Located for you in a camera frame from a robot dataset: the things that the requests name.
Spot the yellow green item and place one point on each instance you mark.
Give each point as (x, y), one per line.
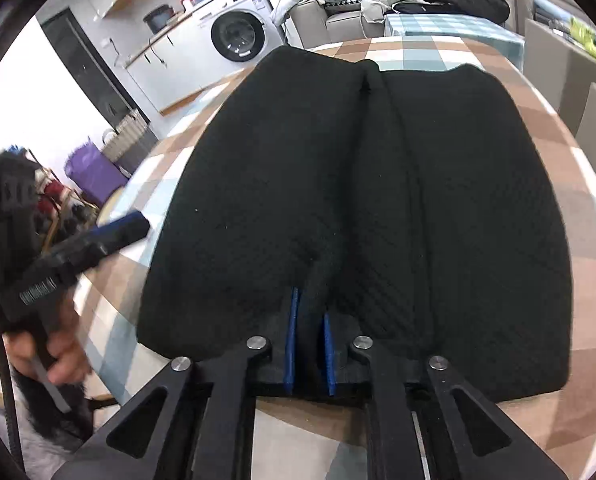
(590, 37)

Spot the white cabinet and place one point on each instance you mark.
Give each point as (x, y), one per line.
(178, 70)

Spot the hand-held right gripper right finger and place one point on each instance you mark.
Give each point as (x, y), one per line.
(330, 355)

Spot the white washing machine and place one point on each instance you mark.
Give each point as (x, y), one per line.
(238, 35)

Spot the woven laundry basket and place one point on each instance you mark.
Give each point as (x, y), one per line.
(123, 137)

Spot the person's left hand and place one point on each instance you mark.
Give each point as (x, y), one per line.
(68, 360)

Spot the checked blanket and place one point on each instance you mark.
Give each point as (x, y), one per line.
(577, 200)

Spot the cream waste bin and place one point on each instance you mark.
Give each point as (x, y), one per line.
(109, 205)

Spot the grey shelving unit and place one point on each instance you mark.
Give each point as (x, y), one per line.
(552, 70)

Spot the black knit garment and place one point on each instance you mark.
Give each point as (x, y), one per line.
(278, 185)

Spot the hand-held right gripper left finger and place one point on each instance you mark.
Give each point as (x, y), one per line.
(292, 340)

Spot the dark cooking pot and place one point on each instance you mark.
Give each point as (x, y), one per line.
(158, 17)

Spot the purple bag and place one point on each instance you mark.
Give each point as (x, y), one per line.
(93, 170)

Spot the grey white clothes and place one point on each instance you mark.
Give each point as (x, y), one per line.
(382, 2)

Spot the wooden shoe rack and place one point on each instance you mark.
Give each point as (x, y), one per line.
(60, 205)

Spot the grey sofa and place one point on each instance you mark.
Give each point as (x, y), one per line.
(348, 25)

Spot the houndstooth pillow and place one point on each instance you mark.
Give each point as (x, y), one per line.
(348, 1)

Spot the folded blue cloth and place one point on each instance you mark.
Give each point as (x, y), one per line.
(552, 9)

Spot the light blue checked cloth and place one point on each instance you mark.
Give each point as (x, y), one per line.
(452, 25)

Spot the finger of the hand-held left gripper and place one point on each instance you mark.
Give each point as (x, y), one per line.
(120, 230)

